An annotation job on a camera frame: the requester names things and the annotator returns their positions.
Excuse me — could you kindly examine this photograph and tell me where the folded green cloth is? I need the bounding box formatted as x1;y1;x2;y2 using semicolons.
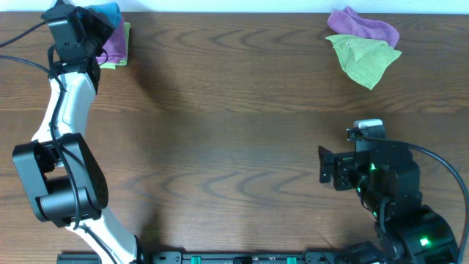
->
100;22;131;70

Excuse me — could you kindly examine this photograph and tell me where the crumpled purple cloth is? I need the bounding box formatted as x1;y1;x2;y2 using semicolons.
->
327;7;400;48

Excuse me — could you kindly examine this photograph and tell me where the crumpled green cloth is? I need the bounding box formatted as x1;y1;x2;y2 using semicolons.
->
325;34;402;90

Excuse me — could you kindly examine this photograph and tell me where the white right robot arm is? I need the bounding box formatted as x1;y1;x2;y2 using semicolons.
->
318;144;459;263

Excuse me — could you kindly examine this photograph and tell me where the folded purple cloth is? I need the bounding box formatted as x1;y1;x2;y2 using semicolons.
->
97;18;127;64

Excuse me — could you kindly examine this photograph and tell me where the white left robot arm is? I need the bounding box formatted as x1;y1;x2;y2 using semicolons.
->
12;1;146;263

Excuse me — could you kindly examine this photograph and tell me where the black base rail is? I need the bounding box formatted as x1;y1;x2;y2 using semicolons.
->
56;250;349;264

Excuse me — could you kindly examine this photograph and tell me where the blue microfiber cloth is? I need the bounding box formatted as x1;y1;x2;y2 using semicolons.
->
86;2;122;28

